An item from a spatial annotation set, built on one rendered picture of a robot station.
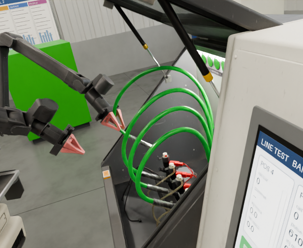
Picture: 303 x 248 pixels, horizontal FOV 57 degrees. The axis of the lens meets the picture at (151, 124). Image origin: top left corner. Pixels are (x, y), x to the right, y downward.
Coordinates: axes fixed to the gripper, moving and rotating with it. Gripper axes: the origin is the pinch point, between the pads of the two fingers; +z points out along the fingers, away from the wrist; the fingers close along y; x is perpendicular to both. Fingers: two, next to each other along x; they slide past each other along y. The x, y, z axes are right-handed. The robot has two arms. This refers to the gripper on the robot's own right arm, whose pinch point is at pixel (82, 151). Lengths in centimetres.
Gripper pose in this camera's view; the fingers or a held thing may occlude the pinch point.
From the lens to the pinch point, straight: 101.2
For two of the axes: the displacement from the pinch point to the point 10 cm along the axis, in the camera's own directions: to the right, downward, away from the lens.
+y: 5.8, -7.4, -3.5
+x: 0.2, -4.1, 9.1
